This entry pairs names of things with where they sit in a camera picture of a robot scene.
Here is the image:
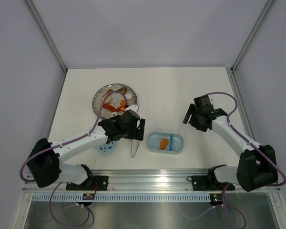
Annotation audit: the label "orange fried food piece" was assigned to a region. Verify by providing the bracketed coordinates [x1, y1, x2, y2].
[159, 138, 170, 150]

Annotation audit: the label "blue lunch box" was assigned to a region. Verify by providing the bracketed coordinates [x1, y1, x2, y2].
[147, 132, 184, 155]

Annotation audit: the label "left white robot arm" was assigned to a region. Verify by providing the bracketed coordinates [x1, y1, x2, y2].
[25, 110, 145, 190]

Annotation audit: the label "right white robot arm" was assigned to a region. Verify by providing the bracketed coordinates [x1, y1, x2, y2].
[183, 94, 278, 192]

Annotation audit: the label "terrazzo pattern lunch box lid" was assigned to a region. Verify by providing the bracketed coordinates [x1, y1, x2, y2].
[95, 141, 117, 155]

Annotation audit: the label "orange carrot pieces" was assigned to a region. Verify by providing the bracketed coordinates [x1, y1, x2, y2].
[116, 100, 127, 112]

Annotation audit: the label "sushi roll piece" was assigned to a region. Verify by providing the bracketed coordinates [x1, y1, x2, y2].
[111, 112, 118, 117]

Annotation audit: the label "speckled round plate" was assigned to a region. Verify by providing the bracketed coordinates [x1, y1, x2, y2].
[92, 83, 138, 119]

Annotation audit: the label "white round radish slice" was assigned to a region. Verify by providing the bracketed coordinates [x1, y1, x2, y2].
[125, 94, 132, 100]

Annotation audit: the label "red sausage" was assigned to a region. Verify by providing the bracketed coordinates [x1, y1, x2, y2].
[103, 104, 116, 112]

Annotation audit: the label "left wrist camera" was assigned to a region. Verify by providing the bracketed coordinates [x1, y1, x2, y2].
[125, 104, 139, 113]

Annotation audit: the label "aluminium rail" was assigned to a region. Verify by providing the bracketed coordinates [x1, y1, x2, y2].
[23, 168, 279, 193]

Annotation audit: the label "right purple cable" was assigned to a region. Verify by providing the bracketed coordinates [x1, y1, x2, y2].
[181, 92, 286, 228]

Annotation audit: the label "purple cable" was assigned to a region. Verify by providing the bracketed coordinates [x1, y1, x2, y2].
[19, 90, 127, 226]
[181, 92, 286, 228]

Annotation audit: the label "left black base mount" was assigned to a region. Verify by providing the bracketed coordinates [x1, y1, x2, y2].
[66, 176, 109, 191]

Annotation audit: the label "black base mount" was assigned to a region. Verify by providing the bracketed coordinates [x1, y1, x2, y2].
[66, 176, 109, 191]
[187, 175, 227, 191]

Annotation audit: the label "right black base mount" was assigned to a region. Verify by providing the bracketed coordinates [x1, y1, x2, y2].
[187, 175, 227, 191]

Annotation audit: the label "white slotted cable duct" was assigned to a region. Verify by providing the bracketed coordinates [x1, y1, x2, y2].
[32, 193, 211, 203]

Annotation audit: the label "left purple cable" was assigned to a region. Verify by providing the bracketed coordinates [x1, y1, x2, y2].
[19, 90, 127, 226]

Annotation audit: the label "right aluminium frame post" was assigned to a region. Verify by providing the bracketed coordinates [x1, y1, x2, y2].
[230, 0, 276, 74]

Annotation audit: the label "aluminium frame post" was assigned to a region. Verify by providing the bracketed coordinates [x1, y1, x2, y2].
[230, 0, 276, 74]
[24, 0, 68, 75]

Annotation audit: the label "left aluminium frame post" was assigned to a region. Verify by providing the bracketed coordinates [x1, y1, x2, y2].
[24, 0, 68, 75]

